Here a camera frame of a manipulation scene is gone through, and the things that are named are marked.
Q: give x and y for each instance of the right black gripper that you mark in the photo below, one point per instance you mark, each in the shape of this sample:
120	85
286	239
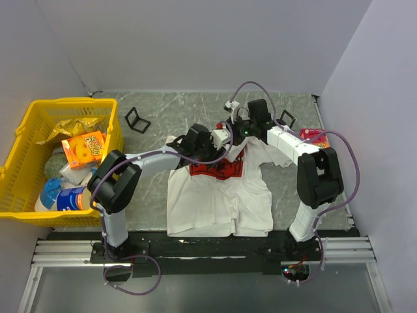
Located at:
237	139

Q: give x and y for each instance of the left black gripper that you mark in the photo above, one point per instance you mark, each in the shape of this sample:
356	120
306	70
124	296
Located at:
215	153

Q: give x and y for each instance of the white Coca-Cola t-shirt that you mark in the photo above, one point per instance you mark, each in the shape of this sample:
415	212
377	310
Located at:
204	202

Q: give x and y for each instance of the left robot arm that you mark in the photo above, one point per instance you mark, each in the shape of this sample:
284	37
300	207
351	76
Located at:
114	183

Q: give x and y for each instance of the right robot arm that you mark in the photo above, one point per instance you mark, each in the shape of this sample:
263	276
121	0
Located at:
318	181

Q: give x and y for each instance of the black folding mirror right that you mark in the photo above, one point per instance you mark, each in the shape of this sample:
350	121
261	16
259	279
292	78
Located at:
286	118

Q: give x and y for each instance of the black folding mirror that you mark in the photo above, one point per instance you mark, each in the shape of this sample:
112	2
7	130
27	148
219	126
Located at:
286	118
135	122

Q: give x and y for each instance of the pink orange sponge box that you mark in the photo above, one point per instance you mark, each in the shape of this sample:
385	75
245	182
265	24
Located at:
315	136

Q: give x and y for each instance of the black folding mirror left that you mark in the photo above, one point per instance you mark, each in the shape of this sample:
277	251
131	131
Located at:
135	122

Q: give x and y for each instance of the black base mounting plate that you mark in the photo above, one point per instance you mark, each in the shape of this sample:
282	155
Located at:
150	253

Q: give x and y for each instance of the orange Scrub Daddy box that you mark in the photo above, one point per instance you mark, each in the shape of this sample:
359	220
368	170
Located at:
84	149

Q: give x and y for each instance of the blue white canister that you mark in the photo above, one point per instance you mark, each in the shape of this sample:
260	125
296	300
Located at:
73	199

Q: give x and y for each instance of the gold snack bag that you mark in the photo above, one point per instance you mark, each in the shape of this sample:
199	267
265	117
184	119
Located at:
70	128

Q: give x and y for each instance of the green scrub sponge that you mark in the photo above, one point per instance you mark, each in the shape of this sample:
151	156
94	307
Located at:
54	165

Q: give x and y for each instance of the blue lid white container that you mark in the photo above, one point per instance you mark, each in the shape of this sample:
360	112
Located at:
47	200

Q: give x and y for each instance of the yellow plastic basket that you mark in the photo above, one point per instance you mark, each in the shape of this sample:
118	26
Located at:
22	176

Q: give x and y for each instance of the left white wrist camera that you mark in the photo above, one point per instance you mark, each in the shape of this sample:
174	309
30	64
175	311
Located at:
220	137

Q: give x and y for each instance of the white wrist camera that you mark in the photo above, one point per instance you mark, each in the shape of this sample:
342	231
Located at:
231	107
220	137

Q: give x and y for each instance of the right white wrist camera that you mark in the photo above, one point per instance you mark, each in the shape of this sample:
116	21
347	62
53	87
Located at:
231	107

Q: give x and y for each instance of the aluminium rail frame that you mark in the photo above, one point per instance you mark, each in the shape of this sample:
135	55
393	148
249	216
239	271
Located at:
51	254

